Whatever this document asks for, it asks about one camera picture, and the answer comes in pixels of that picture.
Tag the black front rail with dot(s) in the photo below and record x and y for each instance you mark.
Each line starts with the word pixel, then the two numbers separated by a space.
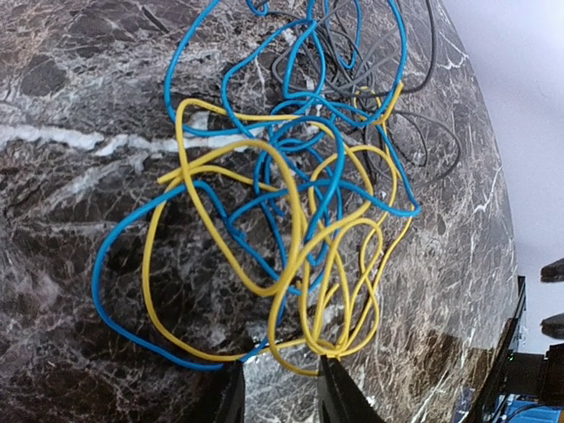
pixel 486 404

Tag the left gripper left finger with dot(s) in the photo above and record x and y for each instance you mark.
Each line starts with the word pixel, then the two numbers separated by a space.
pixel 224 400

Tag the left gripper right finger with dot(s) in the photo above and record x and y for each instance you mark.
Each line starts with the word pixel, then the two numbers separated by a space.
pixel 340 399

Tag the blue object at corner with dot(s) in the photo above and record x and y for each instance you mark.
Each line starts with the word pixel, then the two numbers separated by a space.
pixel 509 408

